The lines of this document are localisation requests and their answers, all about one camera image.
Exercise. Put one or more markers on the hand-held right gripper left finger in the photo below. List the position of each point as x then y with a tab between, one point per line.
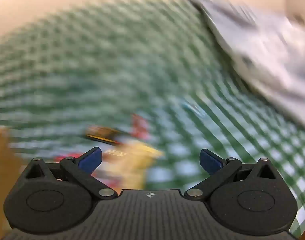
90	162

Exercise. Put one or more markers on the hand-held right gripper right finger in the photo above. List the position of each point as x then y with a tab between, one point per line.
210	163

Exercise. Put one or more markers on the yellow snack packet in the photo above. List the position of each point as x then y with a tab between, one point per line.
132	162

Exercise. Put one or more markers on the cardboard box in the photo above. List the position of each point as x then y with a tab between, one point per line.
0	165

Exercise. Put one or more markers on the black and gold snack packet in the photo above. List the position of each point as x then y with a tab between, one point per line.
102	133

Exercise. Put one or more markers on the small blue snack packet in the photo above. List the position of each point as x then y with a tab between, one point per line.
193	108

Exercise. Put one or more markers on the red snack stick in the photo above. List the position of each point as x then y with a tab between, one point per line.
140	127

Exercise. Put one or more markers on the green checked blanket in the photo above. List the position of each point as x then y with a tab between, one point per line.
97	67

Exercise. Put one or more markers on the pale blue cloth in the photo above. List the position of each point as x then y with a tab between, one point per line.
262	45

